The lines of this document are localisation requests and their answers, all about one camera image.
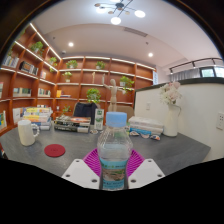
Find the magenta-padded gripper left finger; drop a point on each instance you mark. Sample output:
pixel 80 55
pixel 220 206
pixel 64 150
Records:
pixel 80 173

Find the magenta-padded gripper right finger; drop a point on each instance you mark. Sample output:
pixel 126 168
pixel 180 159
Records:
pixel 146 173

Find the clear blue-capped water bottle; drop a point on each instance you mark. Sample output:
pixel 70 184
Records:
pixel 114 150

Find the flat round red coaster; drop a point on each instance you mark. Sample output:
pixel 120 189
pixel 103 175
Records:
pixel 54 150

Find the white book stack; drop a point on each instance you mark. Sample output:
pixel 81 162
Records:
pixel 146 125

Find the dark book stack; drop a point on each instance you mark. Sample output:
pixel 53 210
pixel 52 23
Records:
pixel 71 124

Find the white vase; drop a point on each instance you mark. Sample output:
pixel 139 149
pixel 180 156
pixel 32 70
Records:
pixel 171 123

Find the dark office chair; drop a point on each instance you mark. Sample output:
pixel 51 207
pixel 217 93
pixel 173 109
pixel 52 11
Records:
pixel 85 111

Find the tan chair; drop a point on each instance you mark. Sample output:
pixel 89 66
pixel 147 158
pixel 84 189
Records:
pixel 128 110

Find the white ceramic mug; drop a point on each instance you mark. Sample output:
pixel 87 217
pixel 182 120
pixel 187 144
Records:
pixel 26 133

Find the wooden artist mannequin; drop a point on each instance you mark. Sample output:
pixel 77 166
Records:
pixel 113 95

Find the wooden shelf unit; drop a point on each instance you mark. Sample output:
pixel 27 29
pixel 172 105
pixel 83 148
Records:
pixel 30 83

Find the grey curtain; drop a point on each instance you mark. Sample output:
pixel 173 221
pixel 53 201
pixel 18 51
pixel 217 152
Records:
pixel 185 75

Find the recessed ceiling downlight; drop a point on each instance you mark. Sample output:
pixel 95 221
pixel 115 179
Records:
pixel 150 54
pixel 70 44

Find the window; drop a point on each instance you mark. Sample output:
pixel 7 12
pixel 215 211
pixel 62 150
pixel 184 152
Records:
pixel 211 72

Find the branched globe ceiling lamp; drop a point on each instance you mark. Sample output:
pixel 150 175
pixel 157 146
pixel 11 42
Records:
pixel 118 8

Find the small white wall switch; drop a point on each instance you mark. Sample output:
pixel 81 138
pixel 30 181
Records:
pixel 148 106

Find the large white wall socket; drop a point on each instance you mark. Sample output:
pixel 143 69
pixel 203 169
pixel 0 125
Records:
pixel 220 121

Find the black track light rail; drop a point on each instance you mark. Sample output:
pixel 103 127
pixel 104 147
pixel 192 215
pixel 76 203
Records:
pixel 193 62

